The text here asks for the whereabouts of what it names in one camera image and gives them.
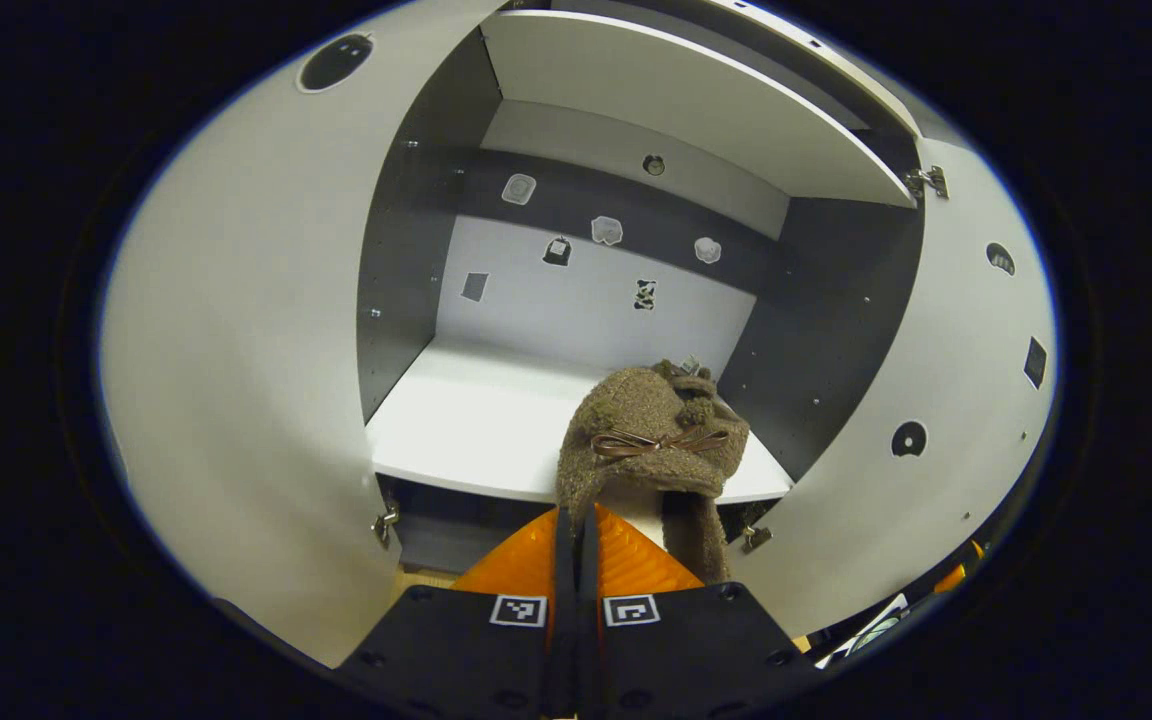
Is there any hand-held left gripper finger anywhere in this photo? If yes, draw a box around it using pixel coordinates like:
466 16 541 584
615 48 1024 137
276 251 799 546
576 503 827 719
336 505 577 719

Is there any white shoe cabinet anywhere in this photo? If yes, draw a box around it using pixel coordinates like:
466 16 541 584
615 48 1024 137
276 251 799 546
356 0 947 576

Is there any white shoe cabinet door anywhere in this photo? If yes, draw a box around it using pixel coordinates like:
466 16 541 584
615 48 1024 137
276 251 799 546
99 0 507 669
736 138 1059 641

